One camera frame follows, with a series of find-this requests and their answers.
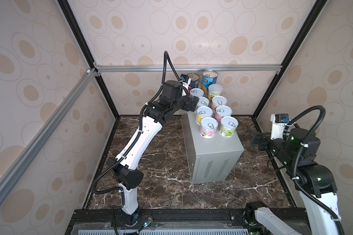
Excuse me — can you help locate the white lid can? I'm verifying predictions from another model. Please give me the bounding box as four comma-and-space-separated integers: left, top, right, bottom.
196, 106, 213, 125
197, 97, 209, 108

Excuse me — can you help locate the teal label can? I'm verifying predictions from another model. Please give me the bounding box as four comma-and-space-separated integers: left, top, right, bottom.
190, 88, 205, 98

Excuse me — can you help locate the dark blue red soup can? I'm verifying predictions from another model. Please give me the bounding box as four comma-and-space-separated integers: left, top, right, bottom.
187, 73, 200, 91

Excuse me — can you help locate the peach label can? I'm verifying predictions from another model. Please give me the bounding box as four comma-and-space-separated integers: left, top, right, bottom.
211, 96, 227, 111

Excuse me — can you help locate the yellow label can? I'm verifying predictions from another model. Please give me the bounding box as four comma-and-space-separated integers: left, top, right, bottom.
207, 84, 223, 102

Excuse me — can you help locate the pink label can front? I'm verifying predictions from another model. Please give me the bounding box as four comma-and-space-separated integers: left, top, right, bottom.
199, 117, 218, 139

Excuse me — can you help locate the pink label can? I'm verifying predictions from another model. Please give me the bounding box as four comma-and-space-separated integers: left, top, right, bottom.
199, 117, 218, 139
214, 105, 232, 123

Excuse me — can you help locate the green label can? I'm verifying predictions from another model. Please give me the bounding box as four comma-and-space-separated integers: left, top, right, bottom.
219, 117, 239, 138

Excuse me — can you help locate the pink label can back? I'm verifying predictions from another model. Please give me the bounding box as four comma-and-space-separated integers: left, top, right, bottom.
214, 105, 232, 123

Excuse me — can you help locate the blue progresso soup can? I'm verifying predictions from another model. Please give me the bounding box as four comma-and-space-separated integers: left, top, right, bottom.
201, 70, 218, 94

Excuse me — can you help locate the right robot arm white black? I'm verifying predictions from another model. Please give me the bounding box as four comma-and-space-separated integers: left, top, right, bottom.
250, 128, 344, 235

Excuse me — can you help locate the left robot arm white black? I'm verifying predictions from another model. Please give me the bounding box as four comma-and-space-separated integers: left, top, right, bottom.
110, 80, 198, 221

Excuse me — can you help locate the grey metal cabinet box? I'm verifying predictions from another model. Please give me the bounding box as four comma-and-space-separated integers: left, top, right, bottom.
181, 112, 244, 184

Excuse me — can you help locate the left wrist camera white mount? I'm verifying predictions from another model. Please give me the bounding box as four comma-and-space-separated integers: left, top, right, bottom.
180, 74, 191, 97

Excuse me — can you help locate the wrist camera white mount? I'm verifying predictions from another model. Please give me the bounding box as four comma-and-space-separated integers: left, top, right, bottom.
270, 114, 289, 140
180, 74, 191, 97

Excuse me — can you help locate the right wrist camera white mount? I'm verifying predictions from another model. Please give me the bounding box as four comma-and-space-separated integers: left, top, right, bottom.
270, 114, 289, 140

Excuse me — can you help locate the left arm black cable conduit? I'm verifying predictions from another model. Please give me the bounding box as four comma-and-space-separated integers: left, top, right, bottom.
90, 50, 189, 195

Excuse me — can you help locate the horizontal aluminium rail back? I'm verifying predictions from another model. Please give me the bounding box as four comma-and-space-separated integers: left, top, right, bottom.
95, 64, 282, 73

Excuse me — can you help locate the black corner frame post left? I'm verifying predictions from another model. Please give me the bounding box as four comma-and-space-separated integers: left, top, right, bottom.
57, 0, 120, 119

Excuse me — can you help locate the black corner frame post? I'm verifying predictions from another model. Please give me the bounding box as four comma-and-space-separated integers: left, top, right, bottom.
253, 0, 327, 119
57, 0, 120, 119

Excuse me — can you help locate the black corner frame post right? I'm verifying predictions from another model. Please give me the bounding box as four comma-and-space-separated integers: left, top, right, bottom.
253, 0, 327, 119

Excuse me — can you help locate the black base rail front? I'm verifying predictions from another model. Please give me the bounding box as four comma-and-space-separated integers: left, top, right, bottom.
65, 209, 269, 235

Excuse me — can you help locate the diagonal aluminium rail left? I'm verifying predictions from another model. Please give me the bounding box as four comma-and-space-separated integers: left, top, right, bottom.
0, 68, 97, 206

